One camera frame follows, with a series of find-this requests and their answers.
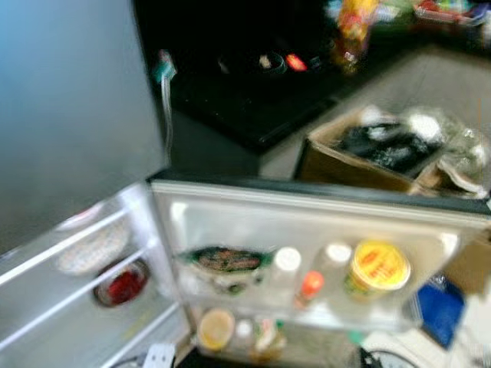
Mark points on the grey fridge compartment door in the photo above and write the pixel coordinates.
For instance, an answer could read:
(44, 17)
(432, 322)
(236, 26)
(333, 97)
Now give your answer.
(230, 215)

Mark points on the white patterned plate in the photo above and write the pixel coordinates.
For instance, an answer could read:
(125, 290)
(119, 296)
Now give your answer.
(92, 249)

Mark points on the grey fridge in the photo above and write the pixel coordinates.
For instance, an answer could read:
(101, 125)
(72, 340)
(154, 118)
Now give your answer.
(46, 345)

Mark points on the plain cardboard box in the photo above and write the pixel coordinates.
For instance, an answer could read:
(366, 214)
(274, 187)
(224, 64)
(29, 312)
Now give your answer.
(469, 264)

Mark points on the cardboard box with black bag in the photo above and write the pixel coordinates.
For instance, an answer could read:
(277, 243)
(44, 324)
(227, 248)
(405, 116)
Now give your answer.
(383, 149)

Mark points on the blue plastic bin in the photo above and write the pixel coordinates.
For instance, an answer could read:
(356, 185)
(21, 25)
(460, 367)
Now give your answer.
(441, 314)

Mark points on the yellow plastic tub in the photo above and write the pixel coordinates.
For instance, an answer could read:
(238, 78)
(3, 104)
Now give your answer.
(377, 267)

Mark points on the clear jar white lid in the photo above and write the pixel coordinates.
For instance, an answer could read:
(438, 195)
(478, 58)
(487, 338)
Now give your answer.
(336, 261)

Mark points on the tray of colourful items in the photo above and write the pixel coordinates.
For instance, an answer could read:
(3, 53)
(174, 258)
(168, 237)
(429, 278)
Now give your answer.
(453, 11)

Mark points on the green bowl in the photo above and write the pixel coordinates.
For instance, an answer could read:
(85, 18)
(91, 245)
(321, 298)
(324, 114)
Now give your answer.
(397, 8)

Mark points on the orange capped small bottle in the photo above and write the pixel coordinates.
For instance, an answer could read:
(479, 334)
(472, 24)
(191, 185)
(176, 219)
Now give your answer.
(310, 285)

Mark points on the white capped bottle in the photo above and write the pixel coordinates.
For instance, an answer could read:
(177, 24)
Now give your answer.
(285, 264)

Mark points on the black cooktop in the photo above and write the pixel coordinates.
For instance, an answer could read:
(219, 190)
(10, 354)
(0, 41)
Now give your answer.
(253, 100)

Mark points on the yellow oil bottle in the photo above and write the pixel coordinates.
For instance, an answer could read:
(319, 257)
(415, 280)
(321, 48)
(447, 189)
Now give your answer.
(268, 341)

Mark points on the green snack bag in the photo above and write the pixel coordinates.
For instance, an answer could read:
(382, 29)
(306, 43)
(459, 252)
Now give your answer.
(226, 264)

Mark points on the small bottle blue label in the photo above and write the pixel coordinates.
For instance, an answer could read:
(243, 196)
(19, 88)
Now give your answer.
(243, 336)

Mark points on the steel bowl red food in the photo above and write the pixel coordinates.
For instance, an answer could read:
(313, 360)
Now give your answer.
(123, 285)

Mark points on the white bowl pink food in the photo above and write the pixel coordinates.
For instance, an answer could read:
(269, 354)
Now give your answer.
(80, 217)

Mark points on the grey freezer door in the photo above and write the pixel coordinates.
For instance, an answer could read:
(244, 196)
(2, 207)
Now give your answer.
(77, 100)

